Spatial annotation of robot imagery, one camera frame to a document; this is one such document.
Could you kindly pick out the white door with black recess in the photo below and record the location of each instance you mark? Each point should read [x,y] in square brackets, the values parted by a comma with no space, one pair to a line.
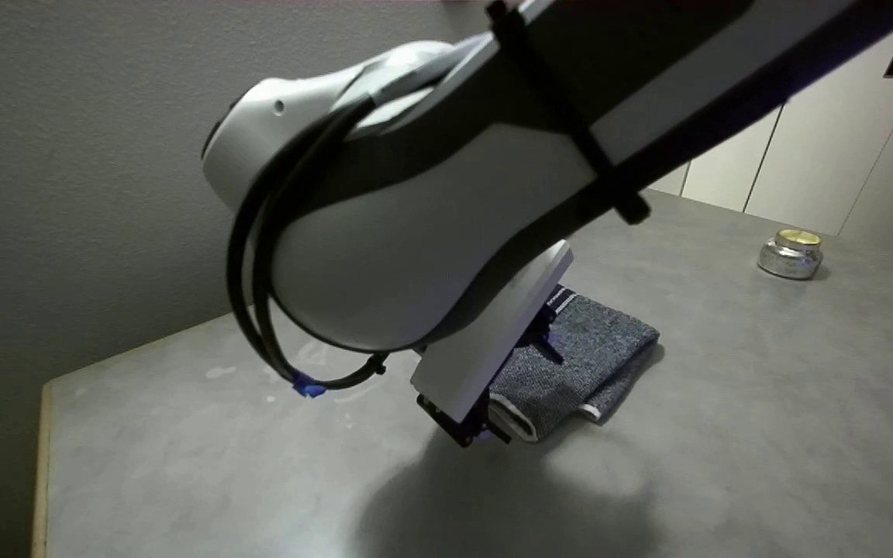
[849,156]

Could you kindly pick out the white base cabinet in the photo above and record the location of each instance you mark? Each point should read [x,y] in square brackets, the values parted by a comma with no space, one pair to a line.
[669,179]

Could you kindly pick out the dark blue striped towel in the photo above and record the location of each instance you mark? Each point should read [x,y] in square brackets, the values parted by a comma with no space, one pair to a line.
[603,343]

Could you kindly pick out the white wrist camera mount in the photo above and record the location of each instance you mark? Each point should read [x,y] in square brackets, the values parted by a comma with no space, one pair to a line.
[495,330]

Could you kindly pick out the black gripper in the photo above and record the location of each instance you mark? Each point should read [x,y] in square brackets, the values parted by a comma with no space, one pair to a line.
[462,425]

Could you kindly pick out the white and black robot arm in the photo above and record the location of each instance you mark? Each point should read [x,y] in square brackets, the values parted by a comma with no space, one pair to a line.
[393,228]

